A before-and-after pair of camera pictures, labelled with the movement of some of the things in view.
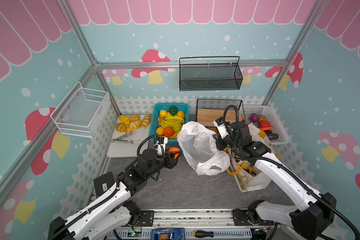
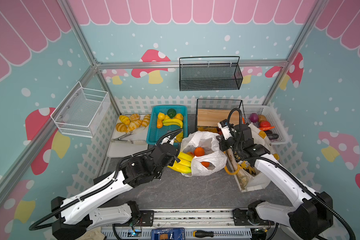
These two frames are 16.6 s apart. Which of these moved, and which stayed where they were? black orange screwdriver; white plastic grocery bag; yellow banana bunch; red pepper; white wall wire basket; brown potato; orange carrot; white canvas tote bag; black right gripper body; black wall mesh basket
Moved: yellow banana bunch; white plastic grocery bag
Stayed: orange carrot; black wall mesh basket; white wall wire basket; black orange screwdriver; black right gripper body; red pepper; white canvas tote bag; brown potato
